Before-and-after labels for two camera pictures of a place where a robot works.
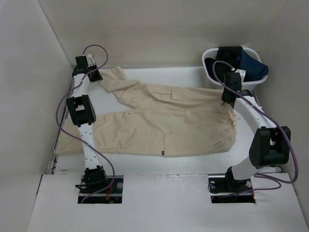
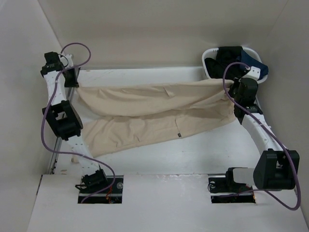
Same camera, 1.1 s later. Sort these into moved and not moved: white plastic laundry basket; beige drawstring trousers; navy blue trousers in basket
Moved: beige drawstring trousers
Not moved: white plastic laundry basket; navy blue trousers in basket
